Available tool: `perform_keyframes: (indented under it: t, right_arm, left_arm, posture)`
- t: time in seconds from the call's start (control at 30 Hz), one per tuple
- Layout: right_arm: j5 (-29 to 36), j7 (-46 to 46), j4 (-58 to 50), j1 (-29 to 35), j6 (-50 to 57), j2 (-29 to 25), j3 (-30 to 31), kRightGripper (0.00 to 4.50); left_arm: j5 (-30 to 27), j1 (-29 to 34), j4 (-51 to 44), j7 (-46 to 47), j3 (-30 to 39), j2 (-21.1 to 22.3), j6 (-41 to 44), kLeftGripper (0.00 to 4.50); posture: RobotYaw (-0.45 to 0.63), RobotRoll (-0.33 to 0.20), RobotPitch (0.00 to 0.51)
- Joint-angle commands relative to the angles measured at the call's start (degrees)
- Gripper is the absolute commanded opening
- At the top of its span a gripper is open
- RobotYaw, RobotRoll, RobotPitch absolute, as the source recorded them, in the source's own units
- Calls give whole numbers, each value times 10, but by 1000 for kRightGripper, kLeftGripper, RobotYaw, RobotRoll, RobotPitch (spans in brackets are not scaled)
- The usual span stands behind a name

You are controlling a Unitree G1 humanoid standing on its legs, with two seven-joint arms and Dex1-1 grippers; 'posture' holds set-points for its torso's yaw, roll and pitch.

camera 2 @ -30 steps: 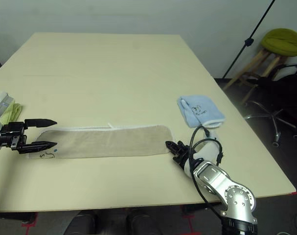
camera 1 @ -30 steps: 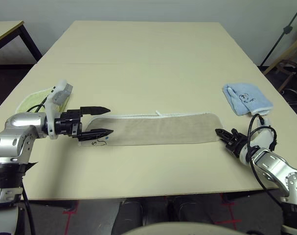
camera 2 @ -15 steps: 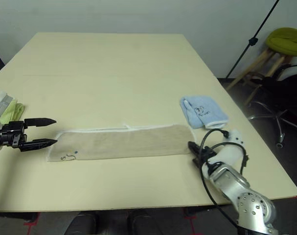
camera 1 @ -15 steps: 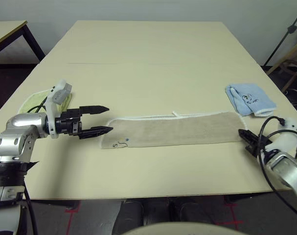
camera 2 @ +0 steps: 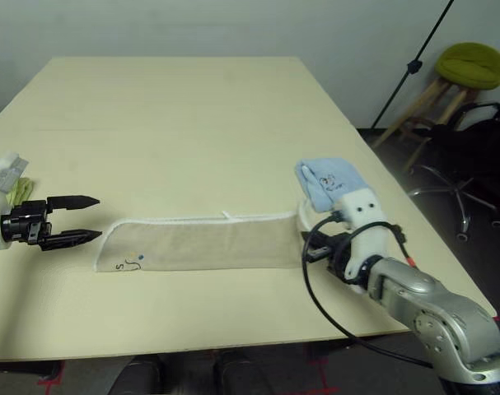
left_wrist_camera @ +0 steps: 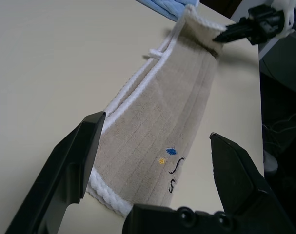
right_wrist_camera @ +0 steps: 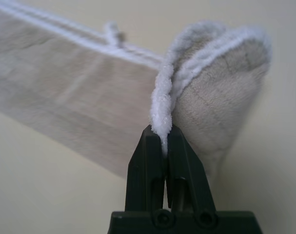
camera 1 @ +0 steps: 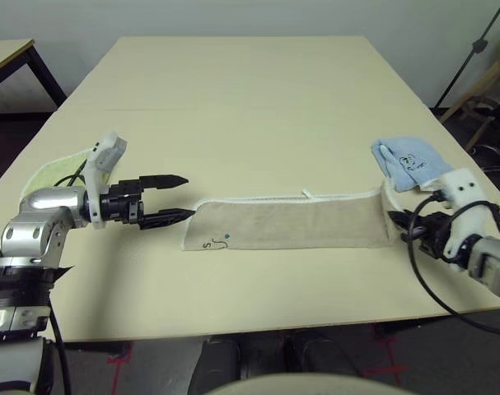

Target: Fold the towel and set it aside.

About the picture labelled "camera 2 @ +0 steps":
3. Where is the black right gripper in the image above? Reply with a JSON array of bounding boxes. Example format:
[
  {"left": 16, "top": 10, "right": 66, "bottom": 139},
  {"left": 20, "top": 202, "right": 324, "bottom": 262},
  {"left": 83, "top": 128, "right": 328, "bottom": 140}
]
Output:
[{"left": 301, "top": 230, "right": 357, "bottom": 284}]

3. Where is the folded blue towel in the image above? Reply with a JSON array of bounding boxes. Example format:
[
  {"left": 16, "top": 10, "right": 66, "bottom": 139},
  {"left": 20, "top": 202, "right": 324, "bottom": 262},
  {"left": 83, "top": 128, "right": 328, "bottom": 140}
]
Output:
[{"left": 294, "top": 157, "right": 374, "bottom": 214}]

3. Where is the black robot left foot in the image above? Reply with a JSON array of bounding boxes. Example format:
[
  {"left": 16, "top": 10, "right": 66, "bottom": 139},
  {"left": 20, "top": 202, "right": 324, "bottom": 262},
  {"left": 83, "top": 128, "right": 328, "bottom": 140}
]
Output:
[{"left": 111, "top": 355, "right": 164, "bottom": 395}]

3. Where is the beige towel with white trim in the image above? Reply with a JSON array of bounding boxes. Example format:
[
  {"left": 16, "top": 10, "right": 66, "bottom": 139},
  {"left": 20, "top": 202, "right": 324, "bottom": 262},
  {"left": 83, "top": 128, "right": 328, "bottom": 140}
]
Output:
[{"left": 92, "top": 199, "right": 316, "bottom": 273}]

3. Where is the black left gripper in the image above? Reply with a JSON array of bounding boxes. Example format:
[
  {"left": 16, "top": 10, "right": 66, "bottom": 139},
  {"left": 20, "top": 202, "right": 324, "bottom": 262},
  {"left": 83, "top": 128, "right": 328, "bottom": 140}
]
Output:
[{"left": 0, "top": 194, "right": 105, "bottom": 251}]

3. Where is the black robot right foot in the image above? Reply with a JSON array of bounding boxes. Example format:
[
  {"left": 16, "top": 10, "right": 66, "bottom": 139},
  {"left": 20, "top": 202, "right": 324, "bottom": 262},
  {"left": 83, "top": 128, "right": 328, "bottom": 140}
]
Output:
[{"left": 214, "top": 349, "right": 271, "bottom": 395}]

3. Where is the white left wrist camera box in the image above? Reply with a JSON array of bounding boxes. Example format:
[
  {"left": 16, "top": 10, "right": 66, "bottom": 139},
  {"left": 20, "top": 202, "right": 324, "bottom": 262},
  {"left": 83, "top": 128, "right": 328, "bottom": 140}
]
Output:
[{"left": 0, "top": 151, "right": 31, "bottom": 250}]

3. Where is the black robot foot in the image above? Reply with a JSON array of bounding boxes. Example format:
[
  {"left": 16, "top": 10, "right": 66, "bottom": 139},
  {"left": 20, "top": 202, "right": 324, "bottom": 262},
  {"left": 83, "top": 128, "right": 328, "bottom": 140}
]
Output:
[
  {"left": 214, "top": 349, "right": 271, "bottom": 395},
  {"left": 111, "top": 355, "right": 164, "bottom": 395}
]

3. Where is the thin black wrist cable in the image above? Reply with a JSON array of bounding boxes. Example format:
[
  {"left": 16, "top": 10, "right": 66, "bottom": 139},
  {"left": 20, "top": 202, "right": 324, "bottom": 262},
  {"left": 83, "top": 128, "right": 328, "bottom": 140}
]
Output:
[{"left": 348, "top": 221, "right": 418, "bottom": 268}]

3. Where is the green cushion wooden stool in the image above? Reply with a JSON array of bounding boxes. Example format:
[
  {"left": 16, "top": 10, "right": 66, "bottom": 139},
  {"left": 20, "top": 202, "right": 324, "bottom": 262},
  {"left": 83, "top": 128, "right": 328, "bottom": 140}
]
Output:
[{"left": 371, "top": 42, "right": 500, "bottom": 174}]

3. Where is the folded green towel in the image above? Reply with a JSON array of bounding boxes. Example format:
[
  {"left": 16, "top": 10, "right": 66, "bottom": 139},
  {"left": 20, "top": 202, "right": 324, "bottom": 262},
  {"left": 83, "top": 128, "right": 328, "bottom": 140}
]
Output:
[{"left": 4, "top": 175, "right": 36, "bottom": 205}]

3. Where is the black tripod stand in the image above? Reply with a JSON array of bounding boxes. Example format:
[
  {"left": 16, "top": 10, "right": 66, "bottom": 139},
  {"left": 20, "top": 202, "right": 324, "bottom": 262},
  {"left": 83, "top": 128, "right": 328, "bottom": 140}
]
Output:
[{"left": 371, "top": 0, "right": 456, "bottom": 128}]

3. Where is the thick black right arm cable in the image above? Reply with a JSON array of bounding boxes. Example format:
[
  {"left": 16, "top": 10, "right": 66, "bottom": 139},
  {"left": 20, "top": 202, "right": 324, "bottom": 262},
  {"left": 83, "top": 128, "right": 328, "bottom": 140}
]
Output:
[{"left": 301, "top": 216, "right": 434, "bottom": 369}]

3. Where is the black office chair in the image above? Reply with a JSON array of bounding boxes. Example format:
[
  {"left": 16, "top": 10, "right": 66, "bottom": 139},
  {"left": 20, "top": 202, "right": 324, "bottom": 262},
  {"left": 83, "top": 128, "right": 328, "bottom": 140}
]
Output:
[{"left": 408, "top": 96, "right": 500, "bottom": 242}]

